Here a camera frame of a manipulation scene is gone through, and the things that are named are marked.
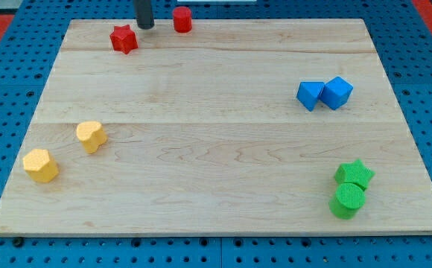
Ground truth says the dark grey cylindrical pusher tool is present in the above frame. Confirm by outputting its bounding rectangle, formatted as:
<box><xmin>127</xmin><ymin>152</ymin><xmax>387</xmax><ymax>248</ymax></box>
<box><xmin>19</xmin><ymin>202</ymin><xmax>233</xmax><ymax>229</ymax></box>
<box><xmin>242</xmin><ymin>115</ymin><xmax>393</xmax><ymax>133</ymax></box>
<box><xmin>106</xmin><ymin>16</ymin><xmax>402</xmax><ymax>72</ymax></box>
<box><xmin>133</xmin><ymin>0</ymin><xmax>154</xmax><ymax>30</ymax></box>

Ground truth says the red star block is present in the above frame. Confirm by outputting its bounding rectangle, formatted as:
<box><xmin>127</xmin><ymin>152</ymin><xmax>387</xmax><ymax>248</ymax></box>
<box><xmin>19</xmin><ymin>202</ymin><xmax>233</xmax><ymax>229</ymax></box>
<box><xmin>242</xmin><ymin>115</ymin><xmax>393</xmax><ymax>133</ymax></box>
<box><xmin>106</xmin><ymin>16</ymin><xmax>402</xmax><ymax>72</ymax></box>
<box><xmin>109</xmin><ymin>25</ymin><xmax>139</xmax><ymax>54</ymax></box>

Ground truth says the green star block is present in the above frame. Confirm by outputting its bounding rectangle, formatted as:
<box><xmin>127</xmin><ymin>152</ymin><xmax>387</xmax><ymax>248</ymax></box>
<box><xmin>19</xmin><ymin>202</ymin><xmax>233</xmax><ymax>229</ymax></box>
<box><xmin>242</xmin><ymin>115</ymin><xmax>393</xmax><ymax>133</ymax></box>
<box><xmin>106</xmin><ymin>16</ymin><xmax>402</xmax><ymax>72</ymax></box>
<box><xmin>334</xmin><ymin>159</ymin><xmax>375</xmax><ymax>191</ymax></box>

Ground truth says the red cylinder block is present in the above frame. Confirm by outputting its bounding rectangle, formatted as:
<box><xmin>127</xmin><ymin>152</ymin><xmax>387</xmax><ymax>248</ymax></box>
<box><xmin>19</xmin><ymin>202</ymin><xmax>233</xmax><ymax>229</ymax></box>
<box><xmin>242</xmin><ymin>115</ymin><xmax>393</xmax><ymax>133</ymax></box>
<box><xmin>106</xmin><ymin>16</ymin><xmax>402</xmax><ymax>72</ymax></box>
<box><xmin>172</xmin><ymin>6</ymin><xmax>192</xmax><ymax>33</ymax></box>

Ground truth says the yellow heart block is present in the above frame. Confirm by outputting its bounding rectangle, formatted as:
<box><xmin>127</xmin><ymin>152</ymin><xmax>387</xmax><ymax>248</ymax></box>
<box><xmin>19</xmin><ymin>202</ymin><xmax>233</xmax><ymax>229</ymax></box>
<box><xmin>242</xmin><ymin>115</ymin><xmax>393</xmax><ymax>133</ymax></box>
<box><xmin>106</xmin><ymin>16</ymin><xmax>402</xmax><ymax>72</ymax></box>
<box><xmin>76</xmin><ymin>121</ymin><xmax>108</xmax><ymax>154</ymax></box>

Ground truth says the light wooden board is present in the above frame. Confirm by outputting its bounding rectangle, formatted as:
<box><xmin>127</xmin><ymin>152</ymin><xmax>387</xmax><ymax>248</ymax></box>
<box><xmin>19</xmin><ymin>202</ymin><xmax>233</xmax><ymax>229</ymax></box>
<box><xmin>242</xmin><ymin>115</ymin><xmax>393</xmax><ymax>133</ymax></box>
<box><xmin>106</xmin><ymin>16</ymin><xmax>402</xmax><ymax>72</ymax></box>
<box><xmin>0</xmin><ymin>19</ymin><xmax>432</xmax><ymax>237</ymax></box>

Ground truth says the blue triangular prism block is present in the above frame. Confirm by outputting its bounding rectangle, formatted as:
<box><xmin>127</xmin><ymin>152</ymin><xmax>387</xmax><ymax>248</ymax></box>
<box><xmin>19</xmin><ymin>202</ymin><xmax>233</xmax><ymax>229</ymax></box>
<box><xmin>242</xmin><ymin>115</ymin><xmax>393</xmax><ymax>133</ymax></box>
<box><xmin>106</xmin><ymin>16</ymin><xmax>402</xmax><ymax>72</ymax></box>
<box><xmin>296</xmin><ymin>81</ymin><xmax>325</xmax><ymax>112</ymax></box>

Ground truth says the yellow hexagon block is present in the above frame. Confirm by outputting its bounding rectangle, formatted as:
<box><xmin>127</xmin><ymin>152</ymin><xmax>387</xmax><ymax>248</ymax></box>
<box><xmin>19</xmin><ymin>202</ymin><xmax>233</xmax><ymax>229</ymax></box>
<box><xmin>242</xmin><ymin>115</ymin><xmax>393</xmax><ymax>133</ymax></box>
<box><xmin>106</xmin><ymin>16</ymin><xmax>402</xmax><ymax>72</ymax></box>
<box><xmin>22</xmin><ymin>149</ymin><xmax>59</xmax><ymax>183</ymax></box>

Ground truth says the blue cube block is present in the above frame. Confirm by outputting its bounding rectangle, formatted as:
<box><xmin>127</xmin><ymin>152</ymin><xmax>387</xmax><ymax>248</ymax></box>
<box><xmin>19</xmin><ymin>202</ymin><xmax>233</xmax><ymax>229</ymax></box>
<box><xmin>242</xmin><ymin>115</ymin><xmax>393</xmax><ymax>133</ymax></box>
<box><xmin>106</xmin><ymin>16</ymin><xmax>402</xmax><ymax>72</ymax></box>
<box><xmin>320</xmin><ymin>77</ymin><xmax>353</xmax><ymax>110</ymax></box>

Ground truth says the green cylinder block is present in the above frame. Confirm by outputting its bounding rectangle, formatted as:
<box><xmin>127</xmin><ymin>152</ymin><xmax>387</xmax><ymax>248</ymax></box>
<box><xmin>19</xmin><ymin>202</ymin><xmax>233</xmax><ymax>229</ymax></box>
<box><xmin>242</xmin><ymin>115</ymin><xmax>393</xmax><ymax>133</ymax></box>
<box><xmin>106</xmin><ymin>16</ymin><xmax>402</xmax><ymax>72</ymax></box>
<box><xmin>328</xmin><ymin>182</ymin><xmax>366</xmax><ymax>220</ymax></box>

